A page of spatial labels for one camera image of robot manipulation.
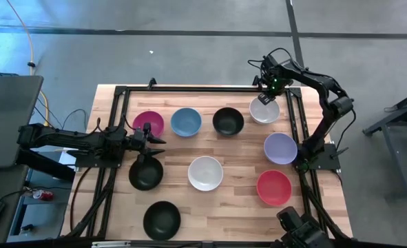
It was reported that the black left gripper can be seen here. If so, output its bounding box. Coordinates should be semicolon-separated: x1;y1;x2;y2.
126;127;167;158

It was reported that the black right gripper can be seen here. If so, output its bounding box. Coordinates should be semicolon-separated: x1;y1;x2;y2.
253;54;294;107

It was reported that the white bowl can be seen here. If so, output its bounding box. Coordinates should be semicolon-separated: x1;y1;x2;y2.
187;155;225;192
249;96;281;125

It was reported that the magenta bowl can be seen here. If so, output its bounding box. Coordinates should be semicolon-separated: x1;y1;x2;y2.
132;110;165;138

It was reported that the black bowl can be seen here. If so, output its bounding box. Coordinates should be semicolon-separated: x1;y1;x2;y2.
143;200;182;241
212;107;245;137
128;155;165;192

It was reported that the blue bowl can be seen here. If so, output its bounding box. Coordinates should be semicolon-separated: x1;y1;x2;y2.
170;107;202;138

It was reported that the lavender bowl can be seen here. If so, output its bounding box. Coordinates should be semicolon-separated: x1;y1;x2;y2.
263;132;299;165

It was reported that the red bowl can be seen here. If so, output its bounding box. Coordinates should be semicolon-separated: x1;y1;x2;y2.
256;169;293;207

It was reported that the red drink can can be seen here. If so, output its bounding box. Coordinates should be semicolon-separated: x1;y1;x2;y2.
32;189;55;202

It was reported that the dark metal desk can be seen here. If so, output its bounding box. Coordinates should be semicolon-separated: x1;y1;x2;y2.
362;87;407;200

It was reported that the black desk surface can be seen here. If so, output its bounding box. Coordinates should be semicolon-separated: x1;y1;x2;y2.
0;164;30;248

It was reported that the black aluminium table frame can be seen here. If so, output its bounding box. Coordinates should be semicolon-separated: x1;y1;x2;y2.
61;84;353;242

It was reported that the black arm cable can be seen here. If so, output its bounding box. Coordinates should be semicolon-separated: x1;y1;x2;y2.
334;108;357;152

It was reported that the thin black cable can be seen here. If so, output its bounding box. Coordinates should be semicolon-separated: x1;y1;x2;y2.
34;98;89;130

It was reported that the thick black cable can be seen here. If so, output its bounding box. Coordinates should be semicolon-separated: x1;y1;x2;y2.
69;167;94;239

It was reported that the silver bracket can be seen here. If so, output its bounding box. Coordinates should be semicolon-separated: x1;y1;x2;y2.
92;240;131;248

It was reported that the yellow cable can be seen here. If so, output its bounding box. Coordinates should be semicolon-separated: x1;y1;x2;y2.
5;0;51;127

